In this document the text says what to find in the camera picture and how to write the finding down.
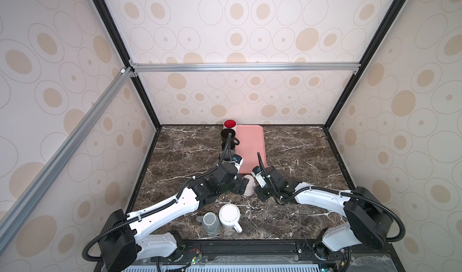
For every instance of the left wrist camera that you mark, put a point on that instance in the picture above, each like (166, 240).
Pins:
(238, 161)

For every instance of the black corner post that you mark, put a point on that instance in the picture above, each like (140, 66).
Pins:
(120, 47)
(385, 25)

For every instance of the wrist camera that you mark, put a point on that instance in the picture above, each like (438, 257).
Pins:
(238, 161)
(257, 174)

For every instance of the large white ribbed mug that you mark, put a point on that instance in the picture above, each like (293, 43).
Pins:
(229, 216)

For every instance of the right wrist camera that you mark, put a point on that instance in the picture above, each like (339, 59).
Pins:
(257, 174)

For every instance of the pink mug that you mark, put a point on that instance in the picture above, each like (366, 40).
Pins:
(250, 187)

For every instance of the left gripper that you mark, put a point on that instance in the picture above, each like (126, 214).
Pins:
(240, 185)

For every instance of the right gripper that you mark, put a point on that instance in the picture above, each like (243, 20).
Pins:
(258, 191)

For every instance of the black left corner post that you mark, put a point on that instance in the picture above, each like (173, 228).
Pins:
(120, 47)

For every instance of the black right corner post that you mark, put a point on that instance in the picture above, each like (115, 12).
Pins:
(385, 25)

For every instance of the black mug white rim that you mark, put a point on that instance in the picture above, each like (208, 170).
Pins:
(231, 146)

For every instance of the grey mug row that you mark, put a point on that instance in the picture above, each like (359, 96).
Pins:
(210, 223)
(226, 156)

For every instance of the left aluminium frame bar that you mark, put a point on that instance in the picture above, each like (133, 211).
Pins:
(35, 192)

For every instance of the pink plastic tray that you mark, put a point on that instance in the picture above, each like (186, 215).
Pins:
(252, 141)

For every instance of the horizontal aluminium frame bar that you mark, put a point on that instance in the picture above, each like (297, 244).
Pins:
(243, 67)

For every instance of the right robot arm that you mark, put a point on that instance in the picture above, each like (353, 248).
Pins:
(367, 223)

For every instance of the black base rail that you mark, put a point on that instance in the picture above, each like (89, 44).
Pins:
(270, 256)

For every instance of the white mug red inside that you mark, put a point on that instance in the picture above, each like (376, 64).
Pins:
(230, 124)

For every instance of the grey mug front row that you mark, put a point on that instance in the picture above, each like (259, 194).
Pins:
(210, 223)

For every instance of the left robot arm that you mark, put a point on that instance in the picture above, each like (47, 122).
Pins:
(126, 238)

